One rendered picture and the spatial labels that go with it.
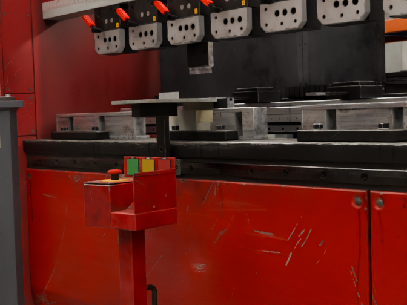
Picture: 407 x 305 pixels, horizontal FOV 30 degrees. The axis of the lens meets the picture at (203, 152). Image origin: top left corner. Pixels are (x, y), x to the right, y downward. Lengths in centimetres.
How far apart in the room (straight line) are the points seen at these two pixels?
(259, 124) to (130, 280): 58
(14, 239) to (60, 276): 102
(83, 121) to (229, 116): 77
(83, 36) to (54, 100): 30
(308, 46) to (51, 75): 102
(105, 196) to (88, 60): 122
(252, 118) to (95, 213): 52
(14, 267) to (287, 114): 104
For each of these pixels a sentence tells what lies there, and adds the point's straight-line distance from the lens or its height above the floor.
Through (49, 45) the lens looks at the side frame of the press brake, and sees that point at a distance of 307.
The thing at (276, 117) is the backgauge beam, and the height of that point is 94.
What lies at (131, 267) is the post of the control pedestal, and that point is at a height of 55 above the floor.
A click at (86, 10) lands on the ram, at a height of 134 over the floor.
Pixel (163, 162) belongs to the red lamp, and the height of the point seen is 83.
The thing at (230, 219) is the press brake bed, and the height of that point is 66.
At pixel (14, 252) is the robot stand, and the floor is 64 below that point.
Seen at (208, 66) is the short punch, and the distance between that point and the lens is 236.
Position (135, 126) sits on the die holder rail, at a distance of 261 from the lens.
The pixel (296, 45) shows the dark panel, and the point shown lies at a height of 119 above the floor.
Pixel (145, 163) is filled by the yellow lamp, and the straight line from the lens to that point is 212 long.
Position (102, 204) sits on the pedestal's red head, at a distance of 204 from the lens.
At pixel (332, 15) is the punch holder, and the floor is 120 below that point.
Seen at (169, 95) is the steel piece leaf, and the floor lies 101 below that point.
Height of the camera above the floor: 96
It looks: 3 degrees down
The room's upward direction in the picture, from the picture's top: 2 degrees counter-clockwise
